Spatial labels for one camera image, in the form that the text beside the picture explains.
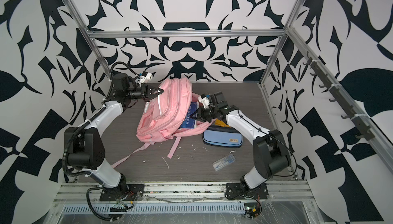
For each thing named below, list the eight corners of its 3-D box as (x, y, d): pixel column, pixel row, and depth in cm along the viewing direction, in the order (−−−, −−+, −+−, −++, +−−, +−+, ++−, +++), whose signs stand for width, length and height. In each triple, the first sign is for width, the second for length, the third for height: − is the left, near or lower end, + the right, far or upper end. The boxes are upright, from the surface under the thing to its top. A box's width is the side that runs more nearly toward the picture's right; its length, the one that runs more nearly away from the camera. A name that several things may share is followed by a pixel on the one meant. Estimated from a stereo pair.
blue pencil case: (203, 148, 90) (203, 144, 87) (202, 131, 97) (202, 127, 93) (241, 148, 90) (243, 144, 87) (238, 131, 97) (240, 127, 94)
